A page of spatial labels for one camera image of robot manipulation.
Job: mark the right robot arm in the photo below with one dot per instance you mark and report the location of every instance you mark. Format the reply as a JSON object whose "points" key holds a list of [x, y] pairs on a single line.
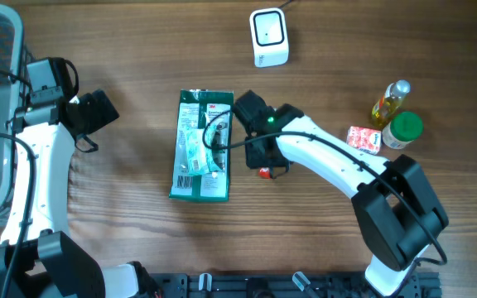
{"points": [[397, 210]]}

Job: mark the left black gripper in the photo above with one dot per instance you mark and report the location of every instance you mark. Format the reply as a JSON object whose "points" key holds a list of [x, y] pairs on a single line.
{"points": [[103, 116]]}

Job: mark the green 3M package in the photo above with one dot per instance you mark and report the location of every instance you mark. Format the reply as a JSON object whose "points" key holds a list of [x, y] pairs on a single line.
{"points": [[201, 164]]}

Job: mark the green lid jar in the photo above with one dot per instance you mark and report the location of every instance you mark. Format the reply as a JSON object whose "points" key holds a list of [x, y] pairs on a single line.
{"points": [[405, 128]]}

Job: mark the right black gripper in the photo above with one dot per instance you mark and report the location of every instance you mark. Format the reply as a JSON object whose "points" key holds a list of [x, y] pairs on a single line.
{"points": [[257, 160]]}

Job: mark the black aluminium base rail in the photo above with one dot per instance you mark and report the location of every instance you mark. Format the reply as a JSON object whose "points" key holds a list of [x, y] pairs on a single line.
{"points": [[341, 284]]}

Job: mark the white barcode scanner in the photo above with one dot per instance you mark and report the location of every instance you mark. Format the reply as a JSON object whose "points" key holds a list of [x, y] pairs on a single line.
{"points": [[269, 37]]}

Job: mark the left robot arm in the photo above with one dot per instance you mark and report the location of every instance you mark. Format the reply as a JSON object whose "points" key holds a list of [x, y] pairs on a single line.
{"points": [[37, 256]]}

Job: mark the yellow Vim dish soap bottle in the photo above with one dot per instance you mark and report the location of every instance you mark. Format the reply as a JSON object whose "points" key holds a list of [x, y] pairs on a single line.
{"points": [[393, 97]]}

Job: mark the red Nescafe coffee stick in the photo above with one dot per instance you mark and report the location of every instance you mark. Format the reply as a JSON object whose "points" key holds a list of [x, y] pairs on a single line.
{"points": [[265, 173]]}

